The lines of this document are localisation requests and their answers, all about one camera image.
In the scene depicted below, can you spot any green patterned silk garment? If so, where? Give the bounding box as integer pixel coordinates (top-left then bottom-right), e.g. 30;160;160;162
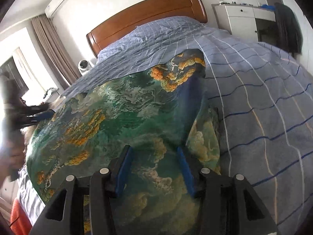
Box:
27;49;220;234

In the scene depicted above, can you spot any orange red knit sweater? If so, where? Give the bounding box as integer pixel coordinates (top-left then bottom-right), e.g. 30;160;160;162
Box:
10;198;32;235

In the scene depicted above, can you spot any brown window curtain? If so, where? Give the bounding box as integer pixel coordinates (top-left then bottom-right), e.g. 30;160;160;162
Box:
31;14;81;90

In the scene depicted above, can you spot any white bedside device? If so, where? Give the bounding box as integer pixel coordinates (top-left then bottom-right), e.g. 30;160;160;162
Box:
77;60;93;76

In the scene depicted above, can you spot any blue plaid bed quilt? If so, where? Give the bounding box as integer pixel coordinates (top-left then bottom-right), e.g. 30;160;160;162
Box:
19;16;312;234

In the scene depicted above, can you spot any black garment on chair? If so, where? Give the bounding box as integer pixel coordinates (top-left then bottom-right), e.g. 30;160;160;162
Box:
274;3;303;54

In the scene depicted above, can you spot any white desk cabinet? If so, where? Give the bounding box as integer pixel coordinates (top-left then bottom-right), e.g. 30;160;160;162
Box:
213;4;275;42

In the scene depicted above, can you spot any brown wooden headboard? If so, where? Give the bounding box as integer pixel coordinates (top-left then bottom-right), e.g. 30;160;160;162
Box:
86;0;208;57

